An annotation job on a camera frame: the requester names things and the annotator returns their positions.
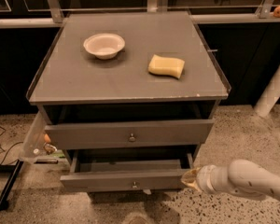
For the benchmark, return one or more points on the clear plastic side bin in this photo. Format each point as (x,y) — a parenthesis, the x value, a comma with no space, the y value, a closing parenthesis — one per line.
(36,146)

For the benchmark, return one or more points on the black floor bar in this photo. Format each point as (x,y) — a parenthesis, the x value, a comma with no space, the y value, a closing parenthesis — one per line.
(12,171)

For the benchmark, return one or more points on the grey drawer cabinet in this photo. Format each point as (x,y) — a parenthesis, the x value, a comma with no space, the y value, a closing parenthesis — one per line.
(73,86)

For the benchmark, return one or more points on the grey drawer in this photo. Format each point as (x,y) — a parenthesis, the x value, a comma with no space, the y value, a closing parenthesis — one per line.
(109,176)
(130,134)

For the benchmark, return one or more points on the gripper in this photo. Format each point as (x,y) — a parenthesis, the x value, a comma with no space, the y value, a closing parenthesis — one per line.
(205,178)

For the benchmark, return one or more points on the metal railing frame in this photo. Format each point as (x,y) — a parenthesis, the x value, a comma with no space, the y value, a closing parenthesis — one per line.
(262,12)

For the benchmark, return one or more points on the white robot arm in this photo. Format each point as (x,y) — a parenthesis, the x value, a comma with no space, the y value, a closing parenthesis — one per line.
(241,178)

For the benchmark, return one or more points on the yellow sponge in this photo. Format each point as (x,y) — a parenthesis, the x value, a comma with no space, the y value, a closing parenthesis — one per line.
(166,66)

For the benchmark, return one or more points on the white paper bowl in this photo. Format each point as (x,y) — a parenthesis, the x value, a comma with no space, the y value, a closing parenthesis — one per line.
(104,46)

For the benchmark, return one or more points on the grey top drawer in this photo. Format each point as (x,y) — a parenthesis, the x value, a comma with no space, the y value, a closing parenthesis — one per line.
(130,134)

